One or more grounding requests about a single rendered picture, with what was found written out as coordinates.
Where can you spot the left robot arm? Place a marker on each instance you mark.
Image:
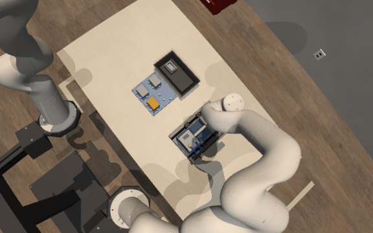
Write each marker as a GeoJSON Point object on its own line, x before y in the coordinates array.
{"type": "Point", "coordinates": [19, 72]}

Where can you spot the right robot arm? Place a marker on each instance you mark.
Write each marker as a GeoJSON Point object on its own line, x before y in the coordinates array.
{"type": "Point", "coordinates": [246, 205]}

